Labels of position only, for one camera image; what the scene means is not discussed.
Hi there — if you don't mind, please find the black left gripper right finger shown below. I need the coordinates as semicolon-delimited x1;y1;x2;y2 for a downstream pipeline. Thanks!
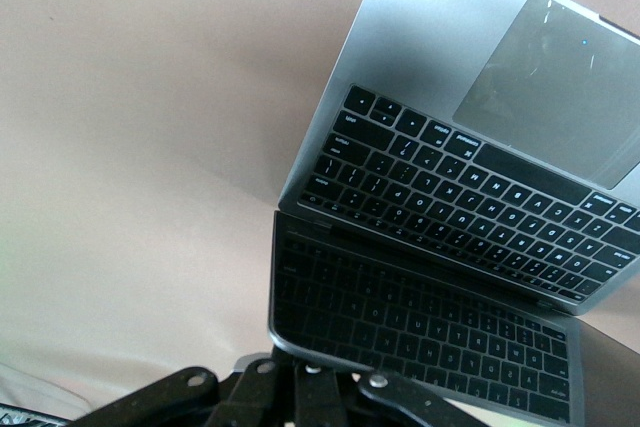
294;361;501;427

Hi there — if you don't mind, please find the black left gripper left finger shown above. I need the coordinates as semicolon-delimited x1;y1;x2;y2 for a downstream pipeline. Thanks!
74;350;299;427

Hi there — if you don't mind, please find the silver grey laptop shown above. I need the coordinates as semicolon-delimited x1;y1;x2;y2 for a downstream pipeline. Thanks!
267;0;640;427

